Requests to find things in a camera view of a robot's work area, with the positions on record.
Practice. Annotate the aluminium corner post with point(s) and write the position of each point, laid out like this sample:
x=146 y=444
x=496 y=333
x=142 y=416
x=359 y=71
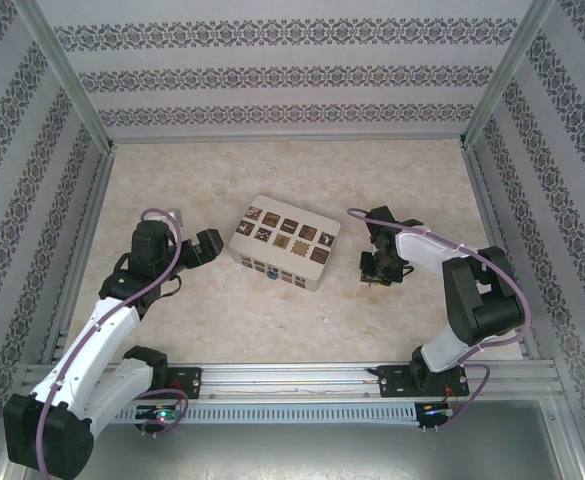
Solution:
x=512 y=65
x=67 y=70

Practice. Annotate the aluminium rear table rail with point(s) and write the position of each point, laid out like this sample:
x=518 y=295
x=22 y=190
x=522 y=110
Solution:
x=287 y=140

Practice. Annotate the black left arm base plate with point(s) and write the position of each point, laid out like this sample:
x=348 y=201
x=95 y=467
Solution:
x=187 y=382

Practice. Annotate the white box with brown tiles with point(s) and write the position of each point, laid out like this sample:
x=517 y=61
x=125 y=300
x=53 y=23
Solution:
x=287 y=235

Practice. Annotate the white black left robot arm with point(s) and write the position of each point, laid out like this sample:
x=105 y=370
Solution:
x=102 y=332

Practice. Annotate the grey metal panel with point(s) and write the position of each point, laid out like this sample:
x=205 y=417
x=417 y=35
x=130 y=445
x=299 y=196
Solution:
x=322 y=455

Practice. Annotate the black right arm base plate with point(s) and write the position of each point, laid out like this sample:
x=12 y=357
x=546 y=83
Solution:
x=392 y=382

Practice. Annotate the aluminium side table rail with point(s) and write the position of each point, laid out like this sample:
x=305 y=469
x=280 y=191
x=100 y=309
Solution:
x=497 y=240
x=84 y=250

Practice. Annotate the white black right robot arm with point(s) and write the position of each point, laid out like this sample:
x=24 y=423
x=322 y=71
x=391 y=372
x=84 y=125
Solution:
x=472 y=295

